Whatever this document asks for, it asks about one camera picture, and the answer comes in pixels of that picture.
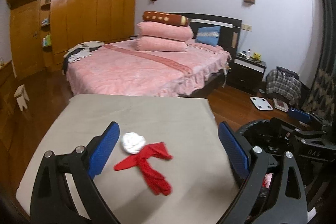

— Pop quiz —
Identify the brown dotted bolster pillow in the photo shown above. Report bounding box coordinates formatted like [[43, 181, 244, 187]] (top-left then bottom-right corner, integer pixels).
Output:
[[142, 11, 189, 27]]

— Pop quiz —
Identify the white tissue ball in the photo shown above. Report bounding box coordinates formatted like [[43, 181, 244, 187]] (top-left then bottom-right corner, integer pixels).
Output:
[[121, 132, 146, 155]]

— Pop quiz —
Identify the yellow toy on nightstand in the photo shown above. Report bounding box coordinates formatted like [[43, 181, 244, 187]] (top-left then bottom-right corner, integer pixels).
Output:
[[251, 52, 261, 63]]

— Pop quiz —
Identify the pink covered bed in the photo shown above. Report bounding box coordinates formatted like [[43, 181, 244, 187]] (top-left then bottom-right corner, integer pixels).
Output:
[[65, 40, 231, 97]]

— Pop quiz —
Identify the upper pink pillow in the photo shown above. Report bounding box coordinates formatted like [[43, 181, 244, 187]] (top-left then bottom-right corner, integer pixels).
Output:
[[137, 22, 194, 42]]

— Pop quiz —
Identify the pink pillow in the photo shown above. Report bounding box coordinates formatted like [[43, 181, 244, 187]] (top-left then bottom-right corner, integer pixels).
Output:
[[137, 22, 194, 42], [135, 36, 188, 52]]

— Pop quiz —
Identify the red fabric garment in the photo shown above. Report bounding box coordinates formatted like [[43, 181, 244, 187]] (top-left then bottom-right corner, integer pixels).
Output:
[[114, 142, 173, 196]]

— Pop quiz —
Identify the white bottle on nightstand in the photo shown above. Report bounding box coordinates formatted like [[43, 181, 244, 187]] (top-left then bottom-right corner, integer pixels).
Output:
[[246, 49, 251, 59]]

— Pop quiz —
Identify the black bedside table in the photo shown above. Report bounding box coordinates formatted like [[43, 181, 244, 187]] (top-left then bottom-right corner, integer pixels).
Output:
[[227, 55, 266, 94]]

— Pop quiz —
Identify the wooden wardrobe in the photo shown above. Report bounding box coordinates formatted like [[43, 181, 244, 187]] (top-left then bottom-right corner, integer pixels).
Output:
[[6, 0, 135, 79]]

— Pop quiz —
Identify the blue cushion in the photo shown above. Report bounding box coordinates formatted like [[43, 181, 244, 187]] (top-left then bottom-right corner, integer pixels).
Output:
[[195, 26, 221, 47]]

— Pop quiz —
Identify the red white box on floor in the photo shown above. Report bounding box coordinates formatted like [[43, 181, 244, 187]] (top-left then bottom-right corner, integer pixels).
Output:
[[273, 98, 289, 113]]

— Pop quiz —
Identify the plaid clothes pile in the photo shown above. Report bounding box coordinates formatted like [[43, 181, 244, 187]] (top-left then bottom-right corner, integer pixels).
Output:
[[266, 67, 302, 106]]

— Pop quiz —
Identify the dark curtain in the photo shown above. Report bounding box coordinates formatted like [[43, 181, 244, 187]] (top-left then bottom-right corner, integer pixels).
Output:
[[319, 0, 335, 78]]

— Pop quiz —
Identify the pile of clothes on bed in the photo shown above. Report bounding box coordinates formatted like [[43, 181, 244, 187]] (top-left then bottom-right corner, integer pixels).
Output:
[[62, 40, 105, 75]]

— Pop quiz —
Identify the lower pink pillow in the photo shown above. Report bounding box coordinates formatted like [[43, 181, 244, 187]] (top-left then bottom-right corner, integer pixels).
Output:
[[135, 36, 188, 52]]

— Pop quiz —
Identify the small white stool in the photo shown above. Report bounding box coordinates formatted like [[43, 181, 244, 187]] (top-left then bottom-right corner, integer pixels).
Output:
[[14, 84, 30, 111]]

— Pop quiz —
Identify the black headboard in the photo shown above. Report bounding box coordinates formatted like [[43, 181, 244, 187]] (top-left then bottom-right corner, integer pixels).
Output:
[[174, 12, 242, 59]]

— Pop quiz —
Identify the white bathroom scale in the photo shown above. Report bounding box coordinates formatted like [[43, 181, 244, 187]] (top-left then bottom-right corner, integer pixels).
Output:
[[250, 97, 273, 111]]

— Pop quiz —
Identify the patterned fabric chair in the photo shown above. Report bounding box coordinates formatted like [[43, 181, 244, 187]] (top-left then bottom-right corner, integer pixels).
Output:
[[302, 69, 335, 123]]

